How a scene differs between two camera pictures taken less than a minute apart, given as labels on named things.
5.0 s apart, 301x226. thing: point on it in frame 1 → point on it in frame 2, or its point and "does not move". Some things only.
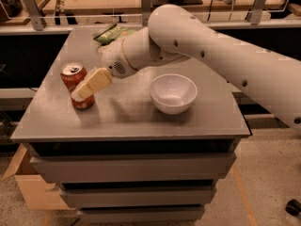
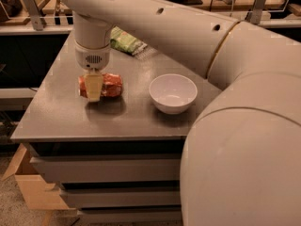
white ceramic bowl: x=173 y=93 does not move
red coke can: x=73 y=74 → x=112 y=86
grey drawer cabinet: x=154 y=146 does not move
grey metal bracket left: x=33 y=9 does not move
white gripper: x=115 y=60 → x=92 y=57
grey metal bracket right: x=254 y=14 does not move
